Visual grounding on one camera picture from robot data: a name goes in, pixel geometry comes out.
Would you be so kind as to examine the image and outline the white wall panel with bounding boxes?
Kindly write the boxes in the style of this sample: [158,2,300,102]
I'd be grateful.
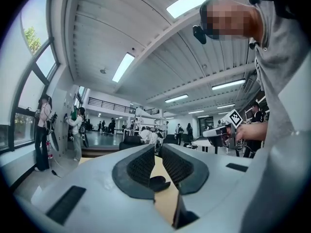
[47,87,81,159]

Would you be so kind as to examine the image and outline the black glasses case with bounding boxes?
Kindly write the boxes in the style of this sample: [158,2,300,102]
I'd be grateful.
[149,176,171,193]

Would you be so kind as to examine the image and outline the white table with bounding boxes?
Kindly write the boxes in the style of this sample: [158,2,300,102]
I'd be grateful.
[193,139,221,153]

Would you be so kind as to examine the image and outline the person's grey shirt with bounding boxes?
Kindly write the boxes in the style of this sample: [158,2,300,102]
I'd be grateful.
[252,0,311,148]

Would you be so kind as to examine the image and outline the black balcony railing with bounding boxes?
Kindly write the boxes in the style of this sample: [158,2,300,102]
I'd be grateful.
[87,97,137,113]

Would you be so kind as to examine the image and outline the large black-framed window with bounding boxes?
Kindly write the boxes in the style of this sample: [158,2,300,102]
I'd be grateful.
[0,0,61,154]

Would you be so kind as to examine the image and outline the white covered machine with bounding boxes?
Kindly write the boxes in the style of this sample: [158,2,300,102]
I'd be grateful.
[138,127,160,146]

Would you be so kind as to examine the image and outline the white metal rack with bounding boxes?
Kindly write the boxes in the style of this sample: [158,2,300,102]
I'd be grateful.
[134,107,166,131]

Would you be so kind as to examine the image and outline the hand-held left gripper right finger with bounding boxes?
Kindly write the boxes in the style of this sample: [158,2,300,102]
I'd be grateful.
[162,144,254,233]

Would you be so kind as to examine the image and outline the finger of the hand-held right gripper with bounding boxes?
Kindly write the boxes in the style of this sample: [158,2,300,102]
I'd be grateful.
[202,127,225,138]

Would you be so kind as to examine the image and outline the black sofa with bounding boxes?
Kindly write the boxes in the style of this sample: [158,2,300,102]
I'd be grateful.
[119,135,144,151]

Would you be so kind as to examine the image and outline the black head-worn camera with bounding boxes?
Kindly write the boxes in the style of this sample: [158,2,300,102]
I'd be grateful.
[192,25,207,45]

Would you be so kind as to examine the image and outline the person's right forearm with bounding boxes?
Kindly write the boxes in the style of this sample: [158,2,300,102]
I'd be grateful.
[252,122,269,142]

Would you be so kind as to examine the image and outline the person's right hand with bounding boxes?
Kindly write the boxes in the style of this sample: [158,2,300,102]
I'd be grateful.
[235,124,254,142]

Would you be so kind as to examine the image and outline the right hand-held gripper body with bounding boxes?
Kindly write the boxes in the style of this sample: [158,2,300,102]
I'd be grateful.
[206,109,244,150]

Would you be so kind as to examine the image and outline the person's head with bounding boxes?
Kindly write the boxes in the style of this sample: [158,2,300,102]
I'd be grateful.
[199,0,265,42]

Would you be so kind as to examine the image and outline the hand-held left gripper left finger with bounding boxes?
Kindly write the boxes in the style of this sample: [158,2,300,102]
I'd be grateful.
[13,144,175,233]

